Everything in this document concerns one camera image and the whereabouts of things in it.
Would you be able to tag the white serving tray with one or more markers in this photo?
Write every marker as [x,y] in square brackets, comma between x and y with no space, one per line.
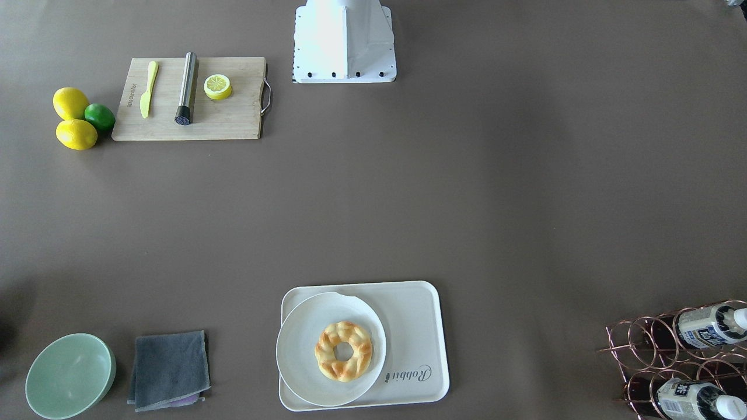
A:
[415,369]

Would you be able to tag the grey folded cloth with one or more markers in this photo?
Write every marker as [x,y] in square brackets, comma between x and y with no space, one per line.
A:
[170,370]

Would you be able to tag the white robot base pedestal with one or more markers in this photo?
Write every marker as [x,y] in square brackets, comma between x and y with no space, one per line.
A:
[344,42]

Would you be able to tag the yellow lemon upper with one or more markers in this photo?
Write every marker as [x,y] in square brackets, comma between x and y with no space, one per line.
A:
[70,103]

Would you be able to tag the copper wire bottle rack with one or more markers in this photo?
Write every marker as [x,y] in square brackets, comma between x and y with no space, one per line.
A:
[648,346]

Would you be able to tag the half lemon slice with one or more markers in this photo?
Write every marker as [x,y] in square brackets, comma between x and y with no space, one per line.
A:
[217,87]

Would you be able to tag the green lime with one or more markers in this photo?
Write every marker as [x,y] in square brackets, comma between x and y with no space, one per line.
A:
[99,116]

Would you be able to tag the braided ring bread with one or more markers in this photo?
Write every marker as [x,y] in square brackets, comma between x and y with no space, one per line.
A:
[344,351]

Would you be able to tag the mint green bowl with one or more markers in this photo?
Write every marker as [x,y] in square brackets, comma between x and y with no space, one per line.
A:
[69,376]

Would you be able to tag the yellow plastic knife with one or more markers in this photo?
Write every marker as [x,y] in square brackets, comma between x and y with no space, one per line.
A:
[145,100]

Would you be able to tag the tea bottle white cap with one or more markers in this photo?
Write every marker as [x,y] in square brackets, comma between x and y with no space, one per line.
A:
[711,326]

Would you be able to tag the yellow lemon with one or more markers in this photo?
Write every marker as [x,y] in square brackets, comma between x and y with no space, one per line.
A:
[70,103]
[76,134]

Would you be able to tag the white round plate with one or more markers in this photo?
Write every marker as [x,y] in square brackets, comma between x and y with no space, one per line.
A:
[297,339]

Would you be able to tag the yellow lemon lower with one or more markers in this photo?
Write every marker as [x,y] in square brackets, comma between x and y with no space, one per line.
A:
[76,134]

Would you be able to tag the tea bottle in rack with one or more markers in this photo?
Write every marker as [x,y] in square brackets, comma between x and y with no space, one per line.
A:
[677,398]

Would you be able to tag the wooden cutting board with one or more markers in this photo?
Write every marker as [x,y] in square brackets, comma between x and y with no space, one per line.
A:
[236,118]

